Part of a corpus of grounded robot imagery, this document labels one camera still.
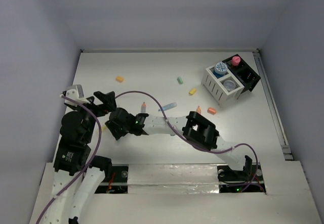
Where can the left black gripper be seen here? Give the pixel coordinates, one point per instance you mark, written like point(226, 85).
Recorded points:
point(109, 98)

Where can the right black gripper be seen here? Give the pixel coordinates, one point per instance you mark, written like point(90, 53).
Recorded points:
point(114, 127)

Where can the clear round jar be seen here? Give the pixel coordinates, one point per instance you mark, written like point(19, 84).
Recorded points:
point(229, 85)

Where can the pink capped tube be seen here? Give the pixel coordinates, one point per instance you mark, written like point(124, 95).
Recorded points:
point(235, 61)

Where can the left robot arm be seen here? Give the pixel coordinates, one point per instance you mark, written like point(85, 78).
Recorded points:
point(78, 171)

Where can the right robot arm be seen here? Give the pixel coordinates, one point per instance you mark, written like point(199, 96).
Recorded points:
point(193, 128)

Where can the orange tip white pen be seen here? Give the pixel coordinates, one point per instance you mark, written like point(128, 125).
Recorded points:
point(143, 108)

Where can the blue highlighter pen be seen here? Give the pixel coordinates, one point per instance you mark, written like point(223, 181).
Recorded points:
point(168, 107)

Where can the green eraser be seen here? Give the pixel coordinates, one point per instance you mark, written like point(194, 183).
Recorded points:
point(179, 80)

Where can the orange pencil shaped pen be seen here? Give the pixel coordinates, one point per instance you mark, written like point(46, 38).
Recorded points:
point(198, 110)

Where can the yellow eraser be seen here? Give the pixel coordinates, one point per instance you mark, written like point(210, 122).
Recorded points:
point(192, 91)

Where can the dark orange eraser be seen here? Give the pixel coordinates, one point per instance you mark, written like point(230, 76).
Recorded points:
point(211, 110)

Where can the white slotted container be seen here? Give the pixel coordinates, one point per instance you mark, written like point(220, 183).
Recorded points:
point(215, 86)

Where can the black container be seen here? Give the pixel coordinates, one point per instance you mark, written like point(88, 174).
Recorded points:
point(244, 73)

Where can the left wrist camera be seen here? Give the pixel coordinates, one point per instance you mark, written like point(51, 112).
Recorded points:
point(74, 92)

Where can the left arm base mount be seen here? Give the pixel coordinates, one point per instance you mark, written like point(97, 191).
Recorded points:
point(117, 183)

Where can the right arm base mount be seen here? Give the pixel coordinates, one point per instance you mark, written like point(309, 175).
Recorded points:
point(233, 181)

